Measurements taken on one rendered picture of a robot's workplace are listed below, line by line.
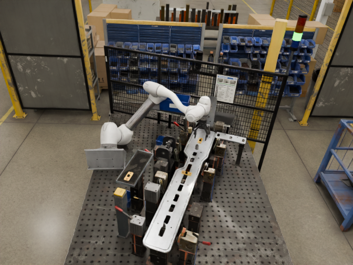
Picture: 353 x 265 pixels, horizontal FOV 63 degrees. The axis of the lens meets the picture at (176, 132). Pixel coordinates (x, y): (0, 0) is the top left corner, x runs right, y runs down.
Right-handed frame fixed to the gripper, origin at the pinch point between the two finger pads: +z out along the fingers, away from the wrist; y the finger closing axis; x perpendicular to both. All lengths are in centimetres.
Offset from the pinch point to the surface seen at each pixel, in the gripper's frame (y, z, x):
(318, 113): 149, 82, 249
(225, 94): 11, -20, 55
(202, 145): 3.8, 4.6, -6.7
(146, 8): -303, 33, 601
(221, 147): 21.5, 0.5, -7.9
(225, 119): 16.0, 1.4, 41.6
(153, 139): -56, 34, 23
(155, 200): -13, 3, -83
